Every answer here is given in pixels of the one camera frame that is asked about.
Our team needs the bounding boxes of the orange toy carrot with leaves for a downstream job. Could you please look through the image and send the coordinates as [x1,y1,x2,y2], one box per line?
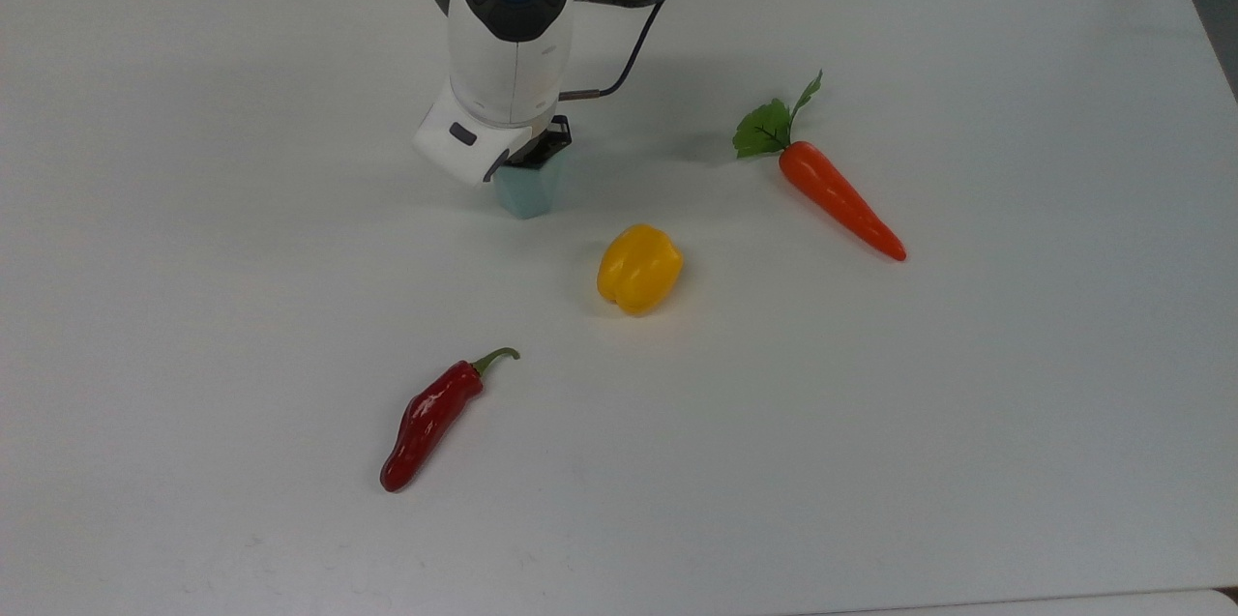
[732,70,909,263]

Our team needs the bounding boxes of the red toy chili pepper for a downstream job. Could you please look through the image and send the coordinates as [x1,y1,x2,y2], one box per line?
[379,347,521,493]

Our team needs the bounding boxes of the yellow toy bell pepper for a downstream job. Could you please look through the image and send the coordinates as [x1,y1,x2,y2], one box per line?
[596,223,686,317]

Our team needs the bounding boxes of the light blue mug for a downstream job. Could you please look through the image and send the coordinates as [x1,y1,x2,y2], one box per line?
[494,150,568,221]

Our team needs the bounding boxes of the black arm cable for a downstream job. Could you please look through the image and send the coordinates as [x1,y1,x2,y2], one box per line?
[558,0,680,103]

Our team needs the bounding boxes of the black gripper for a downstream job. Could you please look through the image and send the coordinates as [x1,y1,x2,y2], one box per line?
[482,115,574,183]

